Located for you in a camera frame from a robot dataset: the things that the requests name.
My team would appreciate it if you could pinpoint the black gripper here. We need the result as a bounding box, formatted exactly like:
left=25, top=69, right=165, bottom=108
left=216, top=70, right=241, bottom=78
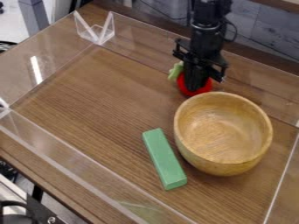
left=172, top=38, right=229, bottom=92

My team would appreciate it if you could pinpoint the red plush strawberry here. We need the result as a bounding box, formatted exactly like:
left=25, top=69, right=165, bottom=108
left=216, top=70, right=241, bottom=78
left=166, top=60, right=213, bottom=98

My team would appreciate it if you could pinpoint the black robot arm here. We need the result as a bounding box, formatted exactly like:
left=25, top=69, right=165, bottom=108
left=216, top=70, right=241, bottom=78
left=172, top=0, right=233, bottom=93

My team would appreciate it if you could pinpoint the wooden bowl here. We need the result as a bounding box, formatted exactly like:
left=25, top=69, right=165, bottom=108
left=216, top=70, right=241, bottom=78
left=172, top=92, right=273, bottom=177

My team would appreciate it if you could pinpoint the green rectangular block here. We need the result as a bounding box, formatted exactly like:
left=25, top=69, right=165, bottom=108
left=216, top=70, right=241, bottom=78
left=142, top=128, right=186, bottom=191

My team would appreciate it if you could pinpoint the grey table leg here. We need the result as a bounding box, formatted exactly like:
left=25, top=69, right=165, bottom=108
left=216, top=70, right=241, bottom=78
left=17, top=0, right=49, bottom=36

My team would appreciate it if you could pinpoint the black clamp device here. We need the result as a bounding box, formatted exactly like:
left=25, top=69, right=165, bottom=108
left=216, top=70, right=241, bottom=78
left=0, top=200, right=68, bottom=224

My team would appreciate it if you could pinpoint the clear acrylic enclosure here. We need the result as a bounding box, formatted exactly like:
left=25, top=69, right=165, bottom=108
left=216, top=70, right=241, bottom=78
left=0, top=9, right=299, bottom=224

